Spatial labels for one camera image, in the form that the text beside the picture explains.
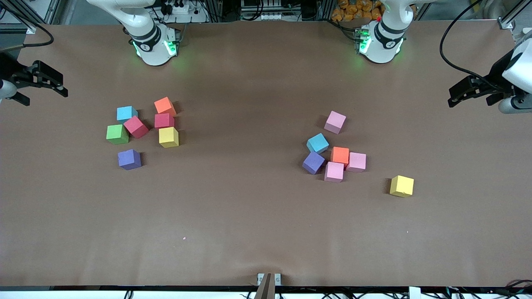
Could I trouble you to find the red foam cube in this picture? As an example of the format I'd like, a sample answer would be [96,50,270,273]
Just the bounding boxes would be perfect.
[123,116,150,139]
[154,113,175,130]

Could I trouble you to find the yellow foam cube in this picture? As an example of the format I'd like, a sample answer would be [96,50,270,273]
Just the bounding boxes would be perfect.
[389,175,415,198]
[158,127,180,149]

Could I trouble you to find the pink foam cube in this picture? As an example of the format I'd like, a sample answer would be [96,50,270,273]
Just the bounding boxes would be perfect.
[346,152,367,173]
[324,162,345,184]
[324,110,347,135]

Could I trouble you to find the light blue foam cube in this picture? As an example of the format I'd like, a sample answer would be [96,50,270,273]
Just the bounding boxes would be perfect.
[306,133,330,154]
[116,106,138,123]

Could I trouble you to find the green foam cube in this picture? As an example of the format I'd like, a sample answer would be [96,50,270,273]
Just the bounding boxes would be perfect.
[106,124,130,145]

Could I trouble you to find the purple foam cube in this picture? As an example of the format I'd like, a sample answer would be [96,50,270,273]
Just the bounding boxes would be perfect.
[302,151,326,175]
[118,149,142,171]

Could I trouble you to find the orange foam cube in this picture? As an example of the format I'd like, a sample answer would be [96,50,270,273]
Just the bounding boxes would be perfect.
[330,147,350,167]
[154,97,177,118]

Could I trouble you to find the pile of orange objects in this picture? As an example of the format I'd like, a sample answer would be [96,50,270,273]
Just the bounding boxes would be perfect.
[331,0,385,22]

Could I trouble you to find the white power strip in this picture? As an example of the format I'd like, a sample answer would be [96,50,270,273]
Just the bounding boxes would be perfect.
[160,0,190,14]

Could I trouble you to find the brown table cover sheet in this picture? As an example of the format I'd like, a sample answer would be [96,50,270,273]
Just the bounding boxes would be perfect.
[0,19,532,288]

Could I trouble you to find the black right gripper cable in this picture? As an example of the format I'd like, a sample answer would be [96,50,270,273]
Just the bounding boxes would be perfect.
[0,6,55,54]

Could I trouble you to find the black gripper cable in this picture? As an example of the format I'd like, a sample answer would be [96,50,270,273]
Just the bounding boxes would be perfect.
[439,0,505,90]
[0,6,55,54]

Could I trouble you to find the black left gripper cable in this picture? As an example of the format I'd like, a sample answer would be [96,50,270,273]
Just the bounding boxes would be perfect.
[439,0,505,90]

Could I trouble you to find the aluminium frame profile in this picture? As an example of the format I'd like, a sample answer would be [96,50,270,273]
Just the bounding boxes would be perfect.
[497,0,532,25]
[0,0,69,26]

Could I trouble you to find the metal bracket with post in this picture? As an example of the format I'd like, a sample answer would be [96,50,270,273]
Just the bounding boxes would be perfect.
[254,273,282,299]

